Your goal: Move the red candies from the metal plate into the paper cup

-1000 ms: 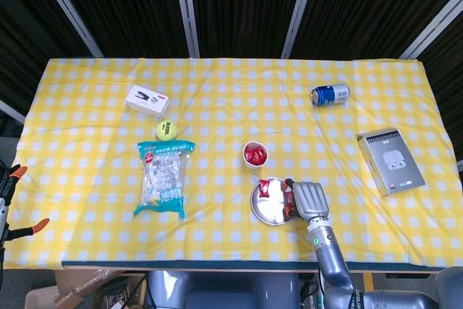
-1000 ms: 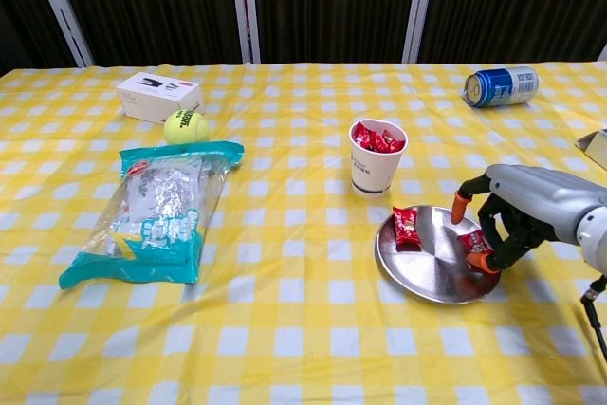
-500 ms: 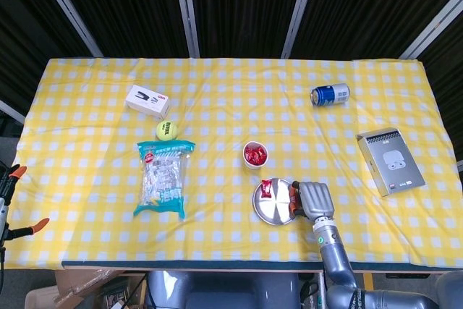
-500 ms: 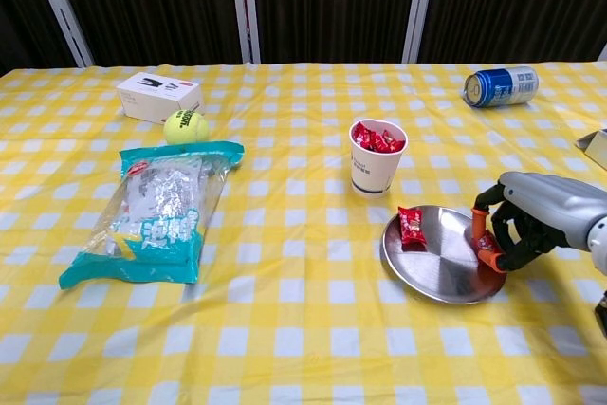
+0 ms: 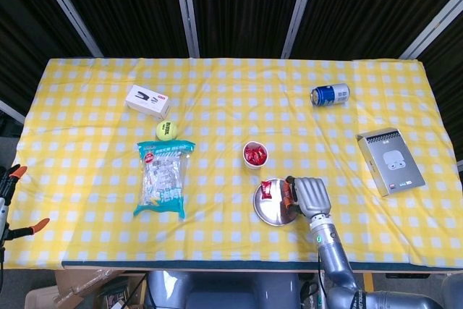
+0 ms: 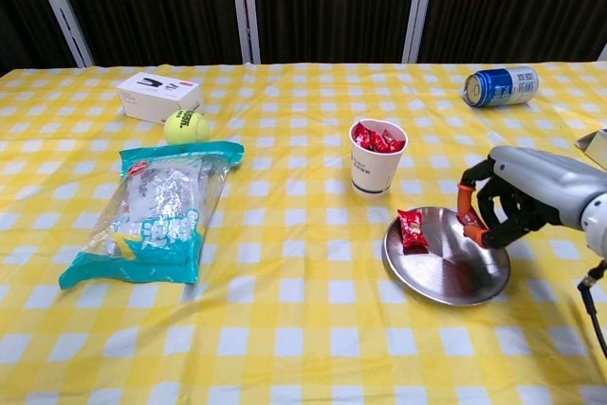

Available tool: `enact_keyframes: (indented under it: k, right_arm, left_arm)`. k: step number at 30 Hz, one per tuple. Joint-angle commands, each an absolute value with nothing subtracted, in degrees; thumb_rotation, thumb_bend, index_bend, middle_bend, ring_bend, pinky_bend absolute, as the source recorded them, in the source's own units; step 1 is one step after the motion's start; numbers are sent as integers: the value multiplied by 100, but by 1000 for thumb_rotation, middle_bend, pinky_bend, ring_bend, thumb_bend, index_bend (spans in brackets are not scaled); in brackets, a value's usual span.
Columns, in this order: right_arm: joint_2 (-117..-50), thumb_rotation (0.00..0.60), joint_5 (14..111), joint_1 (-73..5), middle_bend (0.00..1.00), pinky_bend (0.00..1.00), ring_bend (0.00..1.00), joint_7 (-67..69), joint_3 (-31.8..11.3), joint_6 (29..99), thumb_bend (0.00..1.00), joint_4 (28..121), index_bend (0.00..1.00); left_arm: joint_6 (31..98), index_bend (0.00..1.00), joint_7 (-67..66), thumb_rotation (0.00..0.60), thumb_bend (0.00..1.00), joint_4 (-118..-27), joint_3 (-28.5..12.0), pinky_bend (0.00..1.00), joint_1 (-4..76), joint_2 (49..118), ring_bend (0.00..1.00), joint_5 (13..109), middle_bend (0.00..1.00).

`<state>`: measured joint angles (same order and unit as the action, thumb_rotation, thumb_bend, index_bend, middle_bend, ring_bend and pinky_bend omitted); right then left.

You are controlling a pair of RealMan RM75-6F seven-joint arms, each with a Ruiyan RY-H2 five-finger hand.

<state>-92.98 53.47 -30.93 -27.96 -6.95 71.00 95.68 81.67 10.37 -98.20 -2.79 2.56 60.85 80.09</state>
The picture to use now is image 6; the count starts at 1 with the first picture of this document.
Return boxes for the blue silver drink can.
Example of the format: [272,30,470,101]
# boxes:
[463,65,541,109]

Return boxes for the white stapler box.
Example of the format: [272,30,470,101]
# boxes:
[116,71,206,125]

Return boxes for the red candy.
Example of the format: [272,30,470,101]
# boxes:
[386,125,407,150]
[351,122,376,143]
[396,208,430,250]
[455,208,487,230]
[369,129,393,154]

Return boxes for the silver metal plate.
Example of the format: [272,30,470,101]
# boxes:
[381,206,511,307]

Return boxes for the teal clear snack bag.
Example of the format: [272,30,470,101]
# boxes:
[58,140,246,290]

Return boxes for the white paper cup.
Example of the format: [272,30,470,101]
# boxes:
[349,119,408,198]

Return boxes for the yellow tennis ball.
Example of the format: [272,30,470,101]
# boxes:
[163,109,210,145]

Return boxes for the yellow white checked tablecloth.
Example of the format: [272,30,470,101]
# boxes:
[0,61,607,405]

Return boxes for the grey earbuds box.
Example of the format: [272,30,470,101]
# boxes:
[575,128,607,164]

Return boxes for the robot right hand orange fingertips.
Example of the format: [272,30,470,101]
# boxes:
[456,145,607,250]

